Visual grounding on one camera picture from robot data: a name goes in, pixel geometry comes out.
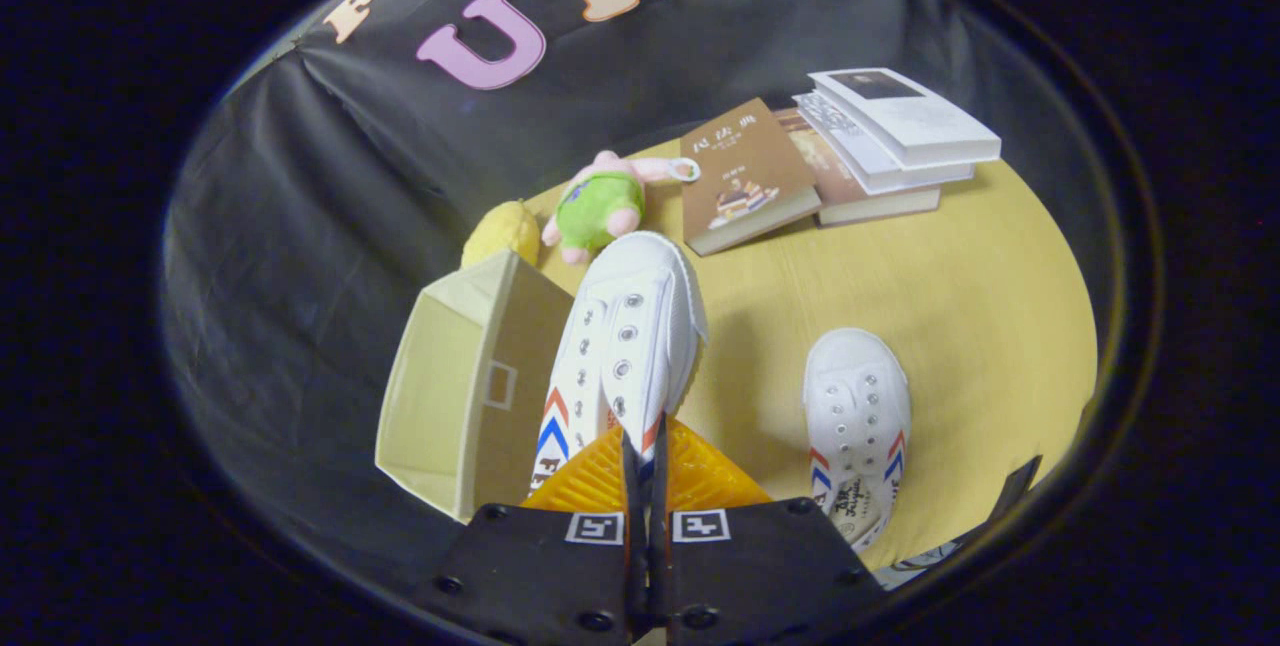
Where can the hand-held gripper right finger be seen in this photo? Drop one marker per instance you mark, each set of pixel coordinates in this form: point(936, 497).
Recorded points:
point(760, 576)

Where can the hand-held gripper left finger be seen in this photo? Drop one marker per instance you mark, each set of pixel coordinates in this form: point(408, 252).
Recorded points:
point(540, 576)

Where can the beige fabric storage box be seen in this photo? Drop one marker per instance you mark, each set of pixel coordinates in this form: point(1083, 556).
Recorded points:
point(450, 406)

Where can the white canvas shoe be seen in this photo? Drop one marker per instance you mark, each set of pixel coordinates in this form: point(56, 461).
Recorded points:
point(857, 396)
point(640, 326)

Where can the dark furniture piece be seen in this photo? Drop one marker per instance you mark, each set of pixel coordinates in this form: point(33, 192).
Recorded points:
point(1012, 496)

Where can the yellow plush toy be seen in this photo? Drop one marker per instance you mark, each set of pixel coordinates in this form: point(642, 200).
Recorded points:
point(500, 234)

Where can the pink plush toy green outfit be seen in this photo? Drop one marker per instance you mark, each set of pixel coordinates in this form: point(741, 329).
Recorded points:
point(598, 206)

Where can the tan photo cover book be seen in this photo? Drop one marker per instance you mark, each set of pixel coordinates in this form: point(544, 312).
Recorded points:
point(870, 204)

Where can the brown cover book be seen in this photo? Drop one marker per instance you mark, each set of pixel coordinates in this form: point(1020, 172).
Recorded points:
point(740, 176)

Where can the white patterned cover book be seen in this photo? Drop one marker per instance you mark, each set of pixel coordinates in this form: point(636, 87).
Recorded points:
point(880, 164)

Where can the white book dark photo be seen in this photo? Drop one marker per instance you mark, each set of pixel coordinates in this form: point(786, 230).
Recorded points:
point(920, 116)

